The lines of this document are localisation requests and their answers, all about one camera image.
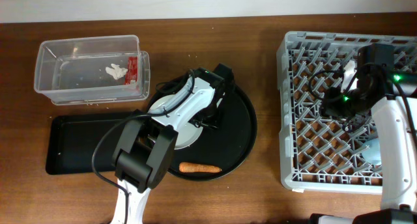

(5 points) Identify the grey round plate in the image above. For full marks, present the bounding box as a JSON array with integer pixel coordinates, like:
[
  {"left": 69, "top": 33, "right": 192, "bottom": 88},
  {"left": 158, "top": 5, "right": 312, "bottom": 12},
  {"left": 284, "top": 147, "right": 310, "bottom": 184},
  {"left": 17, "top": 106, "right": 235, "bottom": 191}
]
[{"left": 156, "top": 91, "right": 214, "bottom": 150}]

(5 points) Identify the round black serving tray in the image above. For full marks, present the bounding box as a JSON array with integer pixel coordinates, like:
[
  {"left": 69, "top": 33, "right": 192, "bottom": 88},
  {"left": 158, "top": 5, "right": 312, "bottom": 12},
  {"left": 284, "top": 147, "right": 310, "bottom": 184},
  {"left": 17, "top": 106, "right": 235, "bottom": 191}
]
[{"left": 144, "top": 73, "right": 258, "bottom": 182}]

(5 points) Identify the black rectangular tray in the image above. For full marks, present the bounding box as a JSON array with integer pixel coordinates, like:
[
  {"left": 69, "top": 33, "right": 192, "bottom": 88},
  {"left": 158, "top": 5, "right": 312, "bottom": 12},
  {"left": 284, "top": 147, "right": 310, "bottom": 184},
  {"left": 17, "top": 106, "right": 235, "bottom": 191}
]
[{"left": 45, "top": 112, "right": 132, "bottom": 175}]

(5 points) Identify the clear plastic bin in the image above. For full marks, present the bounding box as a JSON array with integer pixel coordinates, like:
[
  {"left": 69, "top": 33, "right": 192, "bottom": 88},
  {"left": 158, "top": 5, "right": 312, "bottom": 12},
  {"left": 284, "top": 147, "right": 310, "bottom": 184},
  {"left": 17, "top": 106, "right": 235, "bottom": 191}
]
[{"left": 34, "top": 35, "right": 151, "bottom": 105}]

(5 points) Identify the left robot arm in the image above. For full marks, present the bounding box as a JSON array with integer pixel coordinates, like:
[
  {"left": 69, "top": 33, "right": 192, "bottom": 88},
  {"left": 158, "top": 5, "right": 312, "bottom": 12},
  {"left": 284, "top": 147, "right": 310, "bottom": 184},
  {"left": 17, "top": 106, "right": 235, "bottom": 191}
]
[{"left": 111, "top": 64, "right": 234, "bottom": 223}]

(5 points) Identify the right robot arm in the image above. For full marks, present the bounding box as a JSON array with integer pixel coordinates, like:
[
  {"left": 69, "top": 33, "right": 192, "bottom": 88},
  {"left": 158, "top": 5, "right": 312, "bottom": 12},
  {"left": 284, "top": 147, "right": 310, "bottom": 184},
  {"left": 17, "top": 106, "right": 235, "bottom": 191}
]
[{"left": 308, "top": 43, "right": 416, "bottom": 223}]

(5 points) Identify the grey dishwasher rack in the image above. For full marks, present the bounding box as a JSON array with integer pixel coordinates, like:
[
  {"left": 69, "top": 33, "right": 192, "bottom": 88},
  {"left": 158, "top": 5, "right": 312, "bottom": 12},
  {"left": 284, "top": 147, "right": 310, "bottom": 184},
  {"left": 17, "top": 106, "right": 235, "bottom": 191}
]
[{"left": 276, "top": 31, "right": 416, "bottom": 195}]

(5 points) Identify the orange carrot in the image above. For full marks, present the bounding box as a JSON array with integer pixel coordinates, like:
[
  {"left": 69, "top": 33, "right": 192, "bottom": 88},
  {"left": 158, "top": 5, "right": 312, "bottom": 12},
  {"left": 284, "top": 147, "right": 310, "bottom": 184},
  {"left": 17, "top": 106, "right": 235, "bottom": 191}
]
[{"left": 179, "top": 162, "right": 222, "bottom": 173}]

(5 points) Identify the light blue cup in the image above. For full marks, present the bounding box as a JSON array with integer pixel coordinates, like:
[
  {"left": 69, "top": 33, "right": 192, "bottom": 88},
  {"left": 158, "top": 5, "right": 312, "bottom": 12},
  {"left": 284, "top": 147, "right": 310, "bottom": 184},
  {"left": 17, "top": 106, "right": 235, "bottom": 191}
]
[{"left": 362, "top": 138, "right": 382, "bottom": 166}]

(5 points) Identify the white tissue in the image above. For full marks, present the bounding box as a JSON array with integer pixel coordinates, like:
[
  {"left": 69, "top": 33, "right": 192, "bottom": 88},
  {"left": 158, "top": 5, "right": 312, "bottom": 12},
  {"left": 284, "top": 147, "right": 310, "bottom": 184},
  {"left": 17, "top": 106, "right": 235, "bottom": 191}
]
[{"left": 105, "top": 64, "right": 128, "bottom": 80}]

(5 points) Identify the red snack wrapper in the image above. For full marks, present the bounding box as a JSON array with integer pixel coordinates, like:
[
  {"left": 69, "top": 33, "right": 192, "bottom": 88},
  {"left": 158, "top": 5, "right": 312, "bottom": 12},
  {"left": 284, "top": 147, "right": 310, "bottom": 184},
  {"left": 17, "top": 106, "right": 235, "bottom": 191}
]
[{"left": 124, "top": 57, "right": 138, "bottom": 85}]

